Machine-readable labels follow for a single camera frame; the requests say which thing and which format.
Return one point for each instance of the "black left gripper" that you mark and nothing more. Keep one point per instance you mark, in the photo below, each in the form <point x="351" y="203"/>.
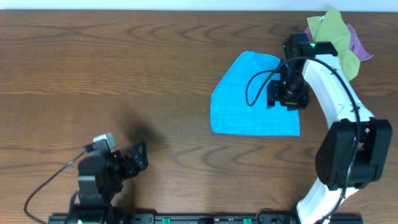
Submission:
<point x="125" y="163"/>

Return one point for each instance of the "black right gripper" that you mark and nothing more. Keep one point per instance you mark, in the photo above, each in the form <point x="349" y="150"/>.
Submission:
<point x="273" y="95"/>

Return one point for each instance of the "blue microfiber cloth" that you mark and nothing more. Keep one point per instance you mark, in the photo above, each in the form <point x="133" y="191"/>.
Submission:
<point x="229" y="110"/>

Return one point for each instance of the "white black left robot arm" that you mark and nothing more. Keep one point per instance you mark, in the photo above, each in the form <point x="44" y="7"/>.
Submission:
<point x="100" y="178"/>

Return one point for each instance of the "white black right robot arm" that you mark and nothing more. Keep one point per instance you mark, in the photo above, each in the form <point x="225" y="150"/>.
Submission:
<point x="354" y="150"/>

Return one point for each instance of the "green microfiber cloth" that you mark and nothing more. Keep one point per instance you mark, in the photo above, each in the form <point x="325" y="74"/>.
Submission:
<point x="332" y="28"/>

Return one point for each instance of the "purple microfiber cloth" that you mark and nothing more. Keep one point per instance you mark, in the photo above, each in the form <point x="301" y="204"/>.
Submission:
<point x="356" y="46"/>

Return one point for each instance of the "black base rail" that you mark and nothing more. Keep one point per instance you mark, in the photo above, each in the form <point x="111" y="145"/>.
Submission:
<point x="266" y="218"/>

